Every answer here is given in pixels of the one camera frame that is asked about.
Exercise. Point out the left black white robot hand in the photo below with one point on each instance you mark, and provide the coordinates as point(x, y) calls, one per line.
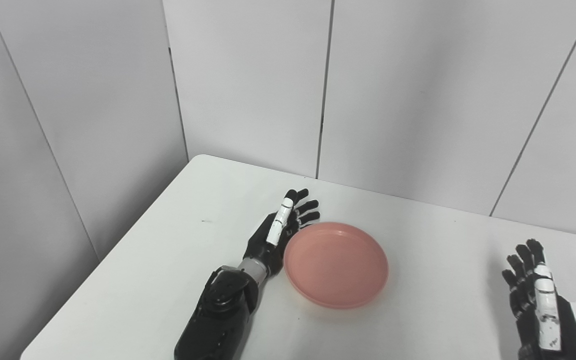
point(263, 245)

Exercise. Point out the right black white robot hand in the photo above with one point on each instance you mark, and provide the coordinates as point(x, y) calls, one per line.
point(543, 325)

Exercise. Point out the pink round plate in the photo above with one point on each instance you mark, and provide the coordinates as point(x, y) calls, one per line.
point(335, 264)

